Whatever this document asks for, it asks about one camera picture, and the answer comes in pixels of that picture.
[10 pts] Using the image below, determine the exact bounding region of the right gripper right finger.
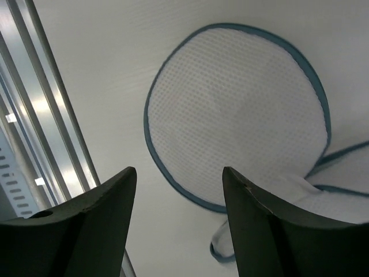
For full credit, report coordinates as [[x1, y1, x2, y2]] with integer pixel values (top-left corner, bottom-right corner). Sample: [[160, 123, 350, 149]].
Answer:
[[222, 167, 368, 276]]

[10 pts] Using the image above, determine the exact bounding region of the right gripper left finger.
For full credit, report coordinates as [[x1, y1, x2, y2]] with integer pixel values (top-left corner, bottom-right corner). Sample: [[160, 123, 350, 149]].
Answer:
[[1, 167, 137, 276]]

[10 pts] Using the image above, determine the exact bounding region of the white mesh laundry bag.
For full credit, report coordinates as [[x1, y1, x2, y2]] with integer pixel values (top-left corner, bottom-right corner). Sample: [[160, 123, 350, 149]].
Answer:
[[143, 23, 369, 265]]

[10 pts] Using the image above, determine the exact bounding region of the perforated cable duct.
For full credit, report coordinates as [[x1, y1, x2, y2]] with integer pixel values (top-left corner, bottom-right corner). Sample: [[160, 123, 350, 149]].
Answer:
[[1, 130, 39, 218]]

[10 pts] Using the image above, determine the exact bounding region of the aluminium mounting rail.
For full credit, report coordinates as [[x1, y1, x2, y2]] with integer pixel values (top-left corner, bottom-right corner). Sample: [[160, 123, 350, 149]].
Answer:
[[1, 1, 135, 276]]

